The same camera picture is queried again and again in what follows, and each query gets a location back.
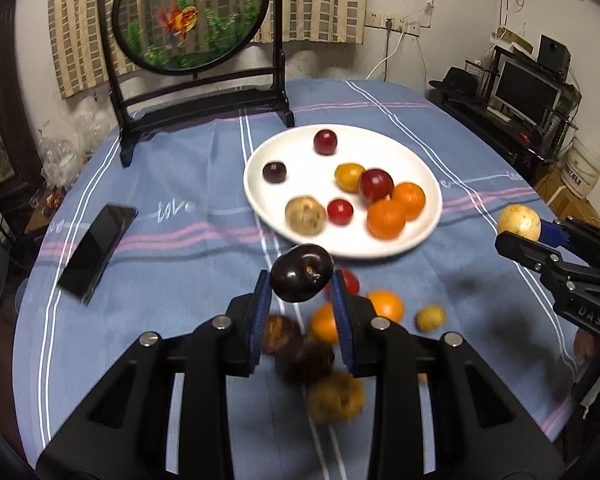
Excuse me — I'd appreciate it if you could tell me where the pale cream round fruit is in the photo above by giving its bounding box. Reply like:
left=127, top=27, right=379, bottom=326
left=498, top=204, right=542, bottom=242

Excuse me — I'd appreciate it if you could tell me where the small orange tangerine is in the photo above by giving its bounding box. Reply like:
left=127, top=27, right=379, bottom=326
left=366, top=289, right=405, bottom=323
left=309, top=302, right=339, bottom=347

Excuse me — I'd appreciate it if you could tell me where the small red cherry tomato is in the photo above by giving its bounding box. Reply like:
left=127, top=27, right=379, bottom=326
left=324, top=268, right=361, bottom=298

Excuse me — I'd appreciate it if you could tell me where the small olive longan fruit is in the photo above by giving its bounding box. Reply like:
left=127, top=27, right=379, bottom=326
left=415, top=304, right=446, bottom=333

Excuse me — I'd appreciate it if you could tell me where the striped beige pepino fruit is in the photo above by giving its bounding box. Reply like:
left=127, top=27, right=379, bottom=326
left=306, top=370, right=365, bottom=425

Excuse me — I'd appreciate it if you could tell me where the dark purple plum front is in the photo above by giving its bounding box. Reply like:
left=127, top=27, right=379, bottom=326
left=271, top=244, right=334, bottom=304

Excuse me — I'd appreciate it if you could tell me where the speckled beige passion fruit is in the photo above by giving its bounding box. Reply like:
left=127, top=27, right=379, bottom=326
left=275, top=337, right=335, bottom=388

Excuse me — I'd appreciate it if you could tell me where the tan round fruit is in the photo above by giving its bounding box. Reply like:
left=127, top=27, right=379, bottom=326
left=285, top=195, right=327, bottom=236

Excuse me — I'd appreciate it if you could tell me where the large orange mandarin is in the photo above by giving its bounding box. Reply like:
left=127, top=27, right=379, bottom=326
left=391, top=182, right=426, bottom=221
left=366, top=200, right=406, bottom=240

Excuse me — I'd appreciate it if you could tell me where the dark purple small plum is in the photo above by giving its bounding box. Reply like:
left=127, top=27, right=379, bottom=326
left=262, top=162, right=287, bottom=184

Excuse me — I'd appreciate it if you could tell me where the large red plum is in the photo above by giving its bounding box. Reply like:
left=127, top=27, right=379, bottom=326
left=358, top=168, right=394, bottom=204

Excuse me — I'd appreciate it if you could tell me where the orange yellow small fruit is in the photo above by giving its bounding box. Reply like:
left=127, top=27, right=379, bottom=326
left=334, top=162, right=366, bottom=194

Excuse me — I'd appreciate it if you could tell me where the person right hand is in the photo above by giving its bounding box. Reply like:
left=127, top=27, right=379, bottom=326
left=573, top=328, right=600, bottom=364

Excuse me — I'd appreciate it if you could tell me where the cardboard box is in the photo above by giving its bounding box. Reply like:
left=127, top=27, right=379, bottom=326
left=534, top=166, right=600, bottom=228

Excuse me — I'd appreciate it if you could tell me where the white plastic bucket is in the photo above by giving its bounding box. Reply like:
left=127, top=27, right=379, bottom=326
left=560, top=138, right=600, bottom=198

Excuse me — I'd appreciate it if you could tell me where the blue striped tablecloth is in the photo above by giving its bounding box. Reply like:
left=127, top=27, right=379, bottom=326
left=12, top=80, right=577, bottom=463

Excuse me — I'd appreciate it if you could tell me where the black desk shelf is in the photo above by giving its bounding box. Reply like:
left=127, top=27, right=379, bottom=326
left=431, top=46, right=582, bottom=184

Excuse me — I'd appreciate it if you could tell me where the computer monitor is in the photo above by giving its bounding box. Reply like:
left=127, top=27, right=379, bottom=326
left=493, top=60, right=562, bottom=127

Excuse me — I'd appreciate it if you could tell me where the black smartphone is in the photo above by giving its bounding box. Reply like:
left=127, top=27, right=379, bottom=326
left=57, top=204, right=137, bottom=304

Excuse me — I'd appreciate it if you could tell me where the black hat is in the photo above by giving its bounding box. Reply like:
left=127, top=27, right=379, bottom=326
left=429, top=67, right=478, bottom=99

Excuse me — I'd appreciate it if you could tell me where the black speaker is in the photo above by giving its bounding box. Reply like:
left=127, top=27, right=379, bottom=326
left=536, top=35, right=571, bottom=80

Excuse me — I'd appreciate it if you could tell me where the goldfish round screen ornament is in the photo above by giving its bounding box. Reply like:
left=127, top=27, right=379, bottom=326
left=96, top=0, right=294, bottom=167

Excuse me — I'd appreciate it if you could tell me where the checked beige curtain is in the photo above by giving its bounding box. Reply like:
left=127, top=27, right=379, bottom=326
left=47, top=0, right=366, bottom=99

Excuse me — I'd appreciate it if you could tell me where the wall power strip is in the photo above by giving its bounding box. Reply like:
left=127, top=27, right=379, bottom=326
left=365, top=10, right=420, bottom=37

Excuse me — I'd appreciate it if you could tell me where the dark framed wall painting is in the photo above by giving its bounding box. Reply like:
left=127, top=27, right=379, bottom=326
left=0, top=8, right=43, bottom=198

